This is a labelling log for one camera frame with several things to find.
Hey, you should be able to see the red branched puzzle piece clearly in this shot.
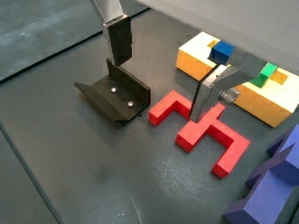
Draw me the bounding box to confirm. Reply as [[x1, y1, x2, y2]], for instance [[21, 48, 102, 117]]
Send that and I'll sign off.
[[149, 90, 250, 179]]

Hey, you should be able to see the yellow wooden board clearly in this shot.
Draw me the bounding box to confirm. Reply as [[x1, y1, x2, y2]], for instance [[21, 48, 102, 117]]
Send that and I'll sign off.
[[177, 32, 299, 128]]

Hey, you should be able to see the purple branched puzzle piece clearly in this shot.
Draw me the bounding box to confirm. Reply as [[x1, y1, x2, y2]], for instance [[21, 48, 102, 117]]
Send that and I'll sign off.
[[223, 124, 299, 224]]

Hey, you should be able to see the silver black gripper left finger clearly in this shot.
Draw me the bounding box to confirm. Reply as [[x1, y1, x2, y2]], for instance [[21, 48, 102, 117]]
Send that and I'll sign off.
[[90, 0, 133, 67]]

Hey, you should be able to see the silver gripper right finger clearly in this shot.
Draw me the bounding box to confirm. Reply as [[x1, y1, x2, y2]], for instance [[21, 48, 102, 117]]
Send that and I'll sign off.
[[190, 64, 239, 122]]

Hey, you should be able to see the green block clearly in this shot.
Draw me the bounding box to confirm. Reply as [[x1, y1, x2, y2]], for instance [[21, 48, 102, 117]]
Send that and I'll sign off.
[[250, 63, 278, 88]]

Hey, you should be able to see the blue block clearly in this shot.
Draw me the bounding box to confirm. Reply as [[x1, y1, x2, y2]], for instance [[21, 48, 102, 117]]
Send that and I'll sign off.
[[210, 41, 234, 65]]

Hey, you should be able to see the black angle bracket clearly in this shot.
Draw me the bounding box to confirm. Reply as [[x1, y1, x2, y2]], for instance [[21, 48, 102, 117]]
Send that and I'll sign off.
[[75, 59, 151, 124]]

